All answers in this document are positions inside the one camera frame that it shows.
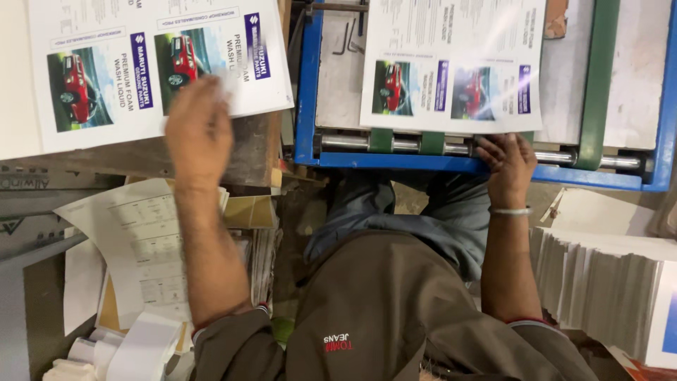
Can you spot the stack of white cut sheets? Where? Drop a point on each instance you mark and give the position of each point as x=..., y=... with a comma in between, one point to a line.
x=603, y=275

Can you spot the person's left fingers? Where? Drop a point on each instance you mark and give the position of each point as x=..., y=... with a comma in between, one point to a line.
x=218, y=91

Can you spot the loose white printed papers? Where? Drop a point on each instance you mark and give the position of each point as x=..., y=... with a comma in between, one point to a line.
x=143, y=233

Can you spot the white paper rolls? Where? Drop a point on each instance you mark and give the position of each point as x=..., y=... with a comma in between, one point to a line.
x=137, y=349

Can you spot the person's blue jeans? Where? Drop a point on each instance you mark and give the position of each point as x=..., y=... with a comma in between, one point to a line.
x=439, y=217

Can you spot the stack of printed label sheets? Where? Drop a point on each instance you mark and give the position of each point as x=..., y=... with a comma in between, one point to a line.
x=106, y=31

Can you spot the person's right hand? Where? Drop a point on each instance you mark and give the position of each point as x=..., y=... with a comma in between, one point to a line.
x=510, y=174

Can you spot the person's left hand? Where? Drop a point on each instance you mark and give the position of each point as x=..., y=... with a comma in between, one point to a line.
x=198, y=137

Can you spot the steel roller shaft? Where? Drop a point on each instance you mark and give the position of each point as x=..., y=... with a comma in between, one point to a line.
x=344, y=142

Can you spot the long green belt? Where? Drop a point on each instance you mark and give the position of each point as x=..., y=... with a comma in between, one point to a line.
x=597, y=79

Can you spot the small green roller block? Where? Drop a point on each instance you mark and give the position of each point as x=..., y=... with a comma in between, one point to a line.
x=432, y=143
x=381, y=141

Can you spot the blue machine frame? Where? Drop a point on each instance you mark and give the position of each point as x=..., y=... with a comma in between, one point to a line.
x=305, y=79

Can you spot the brown cardboard scrap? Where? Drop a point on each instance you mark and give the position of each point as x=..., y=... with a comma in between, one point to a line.
x=555, y=18

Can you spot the printed label sheet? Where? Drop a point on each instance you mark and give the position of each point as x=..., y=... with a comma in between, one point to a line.
x=455, y=31

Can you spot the bundle of grey paper edges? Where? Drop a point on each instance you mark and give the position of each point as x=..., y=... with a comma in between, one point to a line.
x=263, y=264

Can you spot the black allen key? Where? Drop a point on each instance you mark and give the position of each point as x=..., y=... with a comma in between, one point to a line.
x=341, y=45
x=353, y=42

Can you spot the person's brown jacket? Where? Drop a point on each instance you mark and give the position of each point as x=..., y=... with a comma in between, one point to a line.
x=381, y=317

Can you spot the worn wooden bench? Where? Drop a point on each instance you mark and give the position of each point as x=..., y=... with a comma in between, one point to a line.
x=254, y=148

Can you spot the yellow cardboard cards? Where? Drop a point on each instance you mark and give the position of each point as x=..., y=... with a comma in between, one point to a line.
x=251, y=211

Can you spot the grey metal plates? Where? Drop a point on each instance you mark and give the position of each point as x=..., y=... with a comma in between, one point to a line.
x=37, y=211

